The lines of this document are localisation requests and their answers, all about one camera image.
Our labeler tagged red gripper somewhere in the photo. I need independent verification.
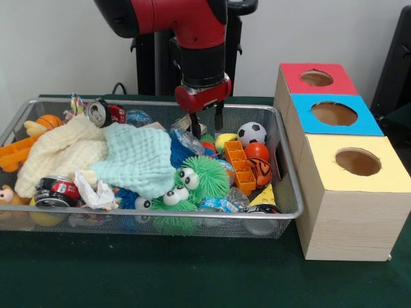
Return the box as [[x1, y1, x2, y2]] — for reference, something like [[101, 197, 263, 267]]
[[175, 76, 232, 139]]

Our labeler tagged clear plastic packet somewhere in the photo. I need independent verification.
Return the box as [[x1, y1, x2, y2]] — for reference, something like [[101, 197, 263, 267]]
[[170, 128, 206, 157]]

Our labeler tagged mint green muslin cloth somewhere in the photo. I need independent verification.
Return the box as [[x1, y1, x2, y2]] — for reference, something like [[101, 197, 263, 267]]
[[90, 123, 177, 200]]

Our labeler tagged shallow clear mesh bin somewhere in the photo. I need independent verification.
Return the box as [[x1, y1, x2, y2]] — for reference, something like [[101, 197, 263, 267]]
[[0, 98, 304, 239]]

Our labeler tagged wooden box with three holes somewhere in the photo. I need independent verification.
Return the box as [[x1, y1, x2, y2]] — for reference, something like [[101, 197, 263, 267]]
[[274, 62, 411, 262]]

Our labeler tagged blue spiky rubber ball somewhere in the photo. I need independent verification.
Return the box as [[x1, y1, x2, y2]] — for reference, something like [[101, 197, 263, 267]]
[[168, 132, 197, 169]]

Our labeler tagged small soccer ball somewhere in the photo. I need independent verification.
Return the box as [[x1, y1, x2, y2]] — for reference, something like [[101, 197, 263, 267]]
[[238, 122, 268, 148]]

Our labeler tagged large green spiky ball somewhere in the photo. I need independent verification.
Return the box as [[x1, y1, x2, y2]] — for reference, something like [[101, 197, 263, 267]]
[[177, 154, 231, 203]]

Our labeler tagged orange toy block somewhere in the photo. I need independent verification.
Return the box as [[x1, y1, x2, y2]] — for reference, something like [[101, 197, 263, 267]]
[[224, 140, 258, 196]]

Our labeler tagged small red ball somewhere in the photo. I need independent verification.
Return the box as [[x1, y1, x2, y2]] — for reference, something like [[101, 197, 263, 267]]
[[244, 142, 271, 162]]

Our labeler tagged orange tiger plush toy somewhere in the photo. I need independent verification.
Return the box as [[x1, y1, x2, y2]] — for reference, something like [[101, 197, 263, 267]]
[[247, 157, 274, 188]]

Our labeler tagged small green spiky ball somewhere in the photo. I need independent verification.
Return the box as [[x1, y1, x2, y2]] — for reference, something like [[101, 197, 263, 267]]
[[150, 187, 200, 235]]

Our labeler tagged cream muslin cloth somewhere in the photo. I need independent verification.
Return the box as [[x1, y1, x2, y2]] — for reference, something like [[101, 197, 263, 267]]
[[14, 115, 110, 198]]

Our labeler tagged red and black soda can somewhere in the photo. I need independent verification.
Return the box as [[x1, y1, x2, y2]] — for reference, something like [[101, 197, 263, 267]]
[[34, 176, 81, 209]]

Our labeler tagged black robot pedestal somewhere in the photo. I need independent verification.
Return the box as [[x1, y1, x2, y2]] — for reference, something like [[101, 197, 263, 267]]
[[130, 13, 243, 98]]

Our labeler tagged black cable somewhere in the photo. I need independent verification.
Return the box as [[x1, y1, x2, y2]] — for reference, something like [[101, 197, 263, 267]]
[[112, 82, 129, 97]]

